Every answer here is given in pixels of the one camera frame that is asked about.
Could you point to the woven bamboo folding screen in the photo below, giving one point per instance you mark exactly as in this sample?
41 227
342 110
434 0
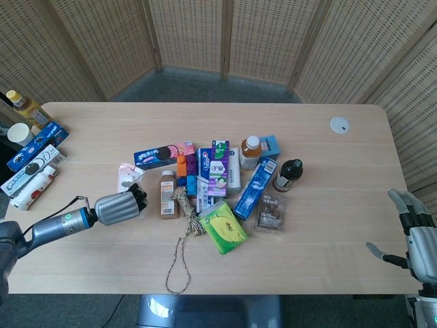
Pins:
191 37

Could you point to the blue Oreo cookie box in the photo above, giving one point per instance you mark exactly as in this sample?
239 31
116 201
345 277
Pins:
153 155

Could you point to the small light blue box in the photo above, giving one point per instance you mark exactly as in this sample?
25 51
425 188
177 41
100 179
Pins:
270 145

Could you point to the grey blue robot torso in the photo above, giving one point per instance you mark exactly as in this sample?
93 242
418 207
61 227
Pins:
205 312

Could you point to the long blue toothpaste box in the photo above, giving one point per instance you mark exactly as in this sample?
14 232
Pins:
254 189

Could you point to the purple green toothpaste box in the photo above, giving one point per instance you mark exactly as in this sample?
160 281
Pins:
218 171

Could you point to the white roll tube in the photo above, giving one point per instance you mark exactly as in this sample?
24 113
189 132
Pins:
235 171

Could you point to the purple toy building block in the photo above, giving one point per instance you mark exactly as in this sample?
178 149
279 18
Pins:
191 165

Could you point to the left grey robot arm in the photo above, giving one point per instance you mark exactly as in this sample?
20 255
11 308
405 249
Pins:
51 225

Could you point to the green yellow tissue pack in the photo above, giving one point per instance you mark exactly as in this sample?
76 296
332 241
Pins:
223 229

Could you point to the dark tea bottle green cap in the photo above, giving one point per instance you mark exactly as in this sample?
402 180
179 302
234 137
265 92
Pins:
288 176

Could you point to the pink white wet wipe pack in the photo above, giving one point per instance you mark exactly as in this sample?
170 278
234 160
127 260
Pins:
126 174

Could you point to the white Oreo cookie box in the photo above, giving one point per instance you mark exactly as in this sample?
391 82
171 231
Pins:
30 169

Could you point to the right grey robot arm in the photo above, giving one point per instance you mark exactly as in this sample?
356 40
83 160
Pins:
428 307

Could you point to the blue toy building block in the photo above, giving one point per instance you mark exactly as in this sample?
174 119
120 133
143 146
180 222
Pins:
192 186

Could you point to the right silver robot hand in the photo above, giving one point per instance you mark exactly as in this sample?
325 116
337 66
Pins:
423 249

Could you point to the white round table grommet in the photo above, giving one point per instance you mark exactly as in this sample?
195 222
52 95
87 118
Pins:
340 125

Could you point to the white paper cup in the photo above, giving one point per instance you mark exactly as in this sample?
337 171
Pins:
20 134

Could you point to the clear plastic coffee box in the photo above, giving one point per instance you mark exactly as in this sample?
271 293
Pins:
271 213

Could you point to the yellow cap drink bottle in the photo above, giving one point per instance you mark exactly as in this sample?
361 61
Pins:
29 109

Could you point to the orange toy building block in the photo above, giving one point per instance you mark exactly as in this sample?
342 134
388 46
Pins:
181 165

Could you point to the white red tube package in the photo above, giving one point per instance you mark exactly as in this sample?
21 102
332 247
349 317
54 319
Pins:
35 188

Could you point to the white blue Crest toothpaste box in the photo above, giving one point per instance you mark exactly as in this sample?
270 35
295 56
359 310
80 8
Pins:
204 164

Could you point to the yellow tea bottle white cap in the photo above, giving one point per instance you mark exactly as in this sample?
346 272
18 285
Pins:
250 153

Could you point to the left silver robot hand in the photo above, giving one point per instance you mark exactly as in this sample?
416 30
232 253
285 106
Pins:
116 208

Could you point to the dark blue Oreo box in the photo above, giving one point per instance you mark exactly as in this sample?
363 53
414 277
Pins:
37 143

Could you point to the brown juice bottle white cap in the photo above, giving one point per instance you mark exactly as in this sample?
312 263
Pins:
168 198

